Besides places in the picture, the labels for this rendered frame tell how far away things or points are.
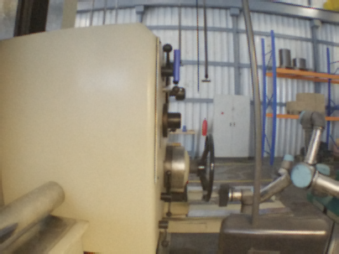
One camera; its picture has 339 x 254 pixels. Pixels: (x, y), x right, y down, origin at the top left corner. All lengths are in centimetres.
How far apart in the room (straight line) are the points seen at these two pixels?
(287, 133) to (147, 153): 894
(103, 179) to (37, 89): 41
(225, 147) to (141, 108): 757
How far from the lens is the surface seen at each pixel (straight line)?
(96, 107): 85
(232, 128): 829
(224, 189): 143
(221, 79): 888
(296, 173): 137
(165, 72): 92
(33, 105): 96
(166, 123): 103
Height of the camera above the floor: 161
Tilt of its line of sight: 5 degrees down
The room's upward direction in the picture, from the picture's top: 1 degrees clockwise
